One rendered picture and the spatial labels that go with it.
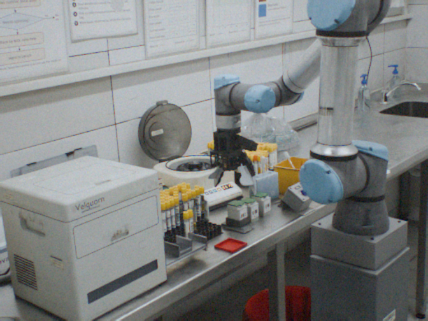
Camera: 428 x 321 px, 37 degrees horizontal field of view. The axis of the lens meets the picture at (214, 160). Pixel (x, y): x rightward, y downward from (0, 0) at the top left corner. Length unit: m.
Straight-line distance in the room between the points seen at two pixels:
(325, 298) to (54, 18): 1.18
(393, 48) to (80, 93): 2.35
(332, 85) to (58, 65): 0.96
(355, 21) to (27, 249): 0.92
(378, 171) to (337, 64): 0.32
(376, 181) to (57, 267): 0.81
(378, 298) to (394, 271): 0.10
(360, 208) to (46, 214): 0.79
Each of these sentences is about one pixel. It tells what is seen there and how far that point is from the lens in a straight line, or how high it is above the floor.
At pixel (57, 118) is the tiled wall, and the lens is 2.13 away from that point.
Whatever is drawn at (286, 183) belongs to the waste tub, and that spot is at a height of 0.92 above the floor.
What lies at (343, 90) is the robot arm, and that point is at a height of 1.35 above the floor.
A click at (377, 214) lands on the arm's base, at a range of 1.70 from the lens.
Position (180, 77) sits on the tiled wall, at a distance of 2.49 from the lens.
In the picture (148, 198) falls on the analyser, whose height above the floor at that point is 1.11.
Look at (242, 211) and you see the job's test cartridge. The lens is 1.92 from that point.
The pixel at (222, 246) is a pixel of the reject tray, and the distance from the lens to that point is 1.83.
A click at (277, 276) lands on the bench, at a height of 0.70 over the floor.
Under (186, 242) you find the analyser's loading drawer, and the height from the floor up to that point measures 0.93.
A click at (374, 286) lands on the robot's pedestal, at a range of 1.69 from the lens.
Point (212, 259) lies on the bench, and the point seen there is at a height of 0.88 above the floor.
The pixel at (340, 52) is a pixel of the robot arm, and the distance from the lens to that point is 1.50.
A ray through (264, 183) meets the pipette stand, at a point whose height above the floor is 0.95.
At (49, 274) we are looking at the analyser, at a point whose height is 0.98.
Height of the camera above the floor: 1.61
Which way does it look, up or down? 16 degrees down
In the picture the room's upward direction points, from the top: 3 degrees counter-clockwise
